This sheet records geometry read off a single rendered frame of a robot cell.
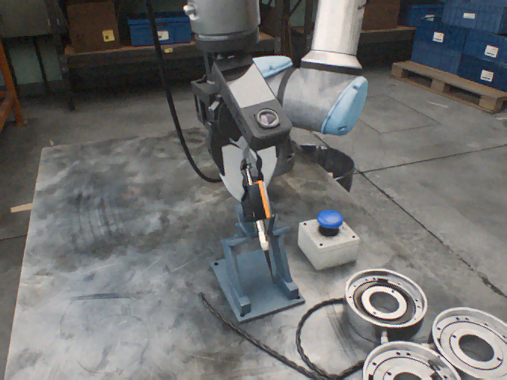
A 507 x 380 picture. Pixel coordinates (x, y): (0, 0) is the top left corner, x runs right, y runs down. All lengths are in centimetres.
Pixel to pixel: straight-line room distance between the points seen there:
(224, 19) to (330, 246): 36
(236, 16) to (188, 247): 40
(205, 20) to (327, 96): 39
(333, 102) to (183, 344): 48
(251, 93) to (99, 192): 52
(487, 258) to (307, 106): 153
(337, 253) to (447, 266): 142
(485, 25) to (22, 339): 405
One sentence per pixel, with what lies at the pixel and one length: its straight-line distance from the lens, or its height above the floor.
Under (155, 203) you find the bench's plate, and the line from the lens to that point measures 83.
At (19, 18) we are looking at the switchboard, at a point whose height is 71.
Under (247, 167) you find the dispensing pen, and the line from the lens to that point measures 55.
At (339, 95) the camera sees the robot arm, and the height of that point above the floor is 100.
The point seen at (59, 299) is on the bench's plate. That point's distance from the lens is 68.
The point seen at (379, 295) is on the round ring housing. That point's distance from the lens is 62.
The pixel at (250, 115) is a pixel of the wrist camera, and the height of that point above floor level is 109.
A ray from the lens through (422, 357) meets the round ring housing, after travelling 55.
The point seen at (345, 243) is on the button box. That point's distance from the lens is 66.
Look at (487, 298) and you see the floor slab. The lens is 197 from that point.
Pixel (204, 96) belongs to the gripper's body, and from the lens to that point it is 50.
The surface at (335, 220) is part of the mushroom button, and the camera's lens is 65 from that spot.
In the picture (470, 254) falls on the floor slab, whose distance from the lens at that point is 217.
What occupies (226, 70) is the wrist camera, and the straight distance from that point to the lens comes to 47.
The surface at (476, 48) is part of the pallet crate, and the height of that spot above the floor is 43.
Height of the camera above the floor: 124
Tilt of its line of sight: 31 degrees down
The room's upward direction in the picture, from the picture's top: straight up
